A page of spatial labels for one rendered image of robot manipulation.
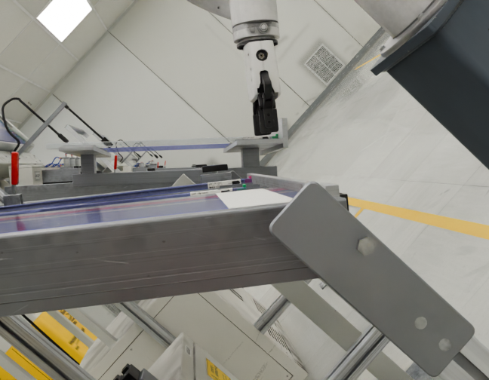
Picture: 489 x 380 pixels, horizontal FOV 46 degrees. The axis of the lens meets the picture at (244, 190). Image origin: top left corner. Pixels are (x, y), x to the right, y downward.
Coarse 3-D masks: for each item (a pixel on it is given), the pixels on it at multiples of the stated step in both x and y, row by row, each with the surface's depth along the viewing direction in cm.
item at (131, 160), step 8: (96, 136) 671; (104, 136) 728; (120, 152) 688; (128, 152) 712; (144, 152) 717; (128, 160) 690; (136, 160) 743; (152, 160) 730; (160, 168) 683; (168, 168) 684; (176, 168) 685; (184, 168) 686
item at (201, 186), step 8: (200, 184) 104; (128, 192) 103; (136, 192) 103; (144, 192) 103; (152, 192) 103; (160, 192) 103; (168, 192) 103; (176, 192) 104; (56, 200) 102; (64, 200) 102; (72, 200) 102; (80, 200) 102; (88, 200) 102; (96, 200) 102; (104, 200) 102; (0, 208) 101; (8, 208) 101; (16, 208) 101; (24, 208) 101
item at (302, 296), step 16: (288, 288) 140; (304, 288) 140; (304, 304) 140; (320, 304) 141; (320, 320) 141; (336, 320) 141; (336, 336) 141; (352, 336) 142; (368, 368) 142; (384, 368) 143; (400, 368) 144; (416, 368) 157
